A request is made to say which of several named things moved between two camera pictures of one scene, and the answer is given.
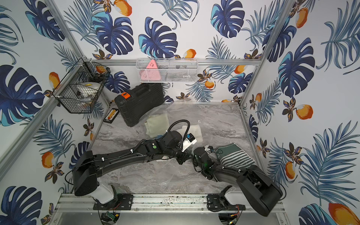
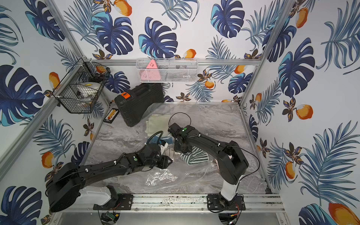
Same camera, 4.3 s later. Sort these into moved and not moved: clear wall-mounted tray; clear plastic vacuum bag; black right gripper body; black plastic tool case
Moved: black right gripper body
Not moved: clear plastic vacuum bag; clear wall-mounted tray; black plastic tool case
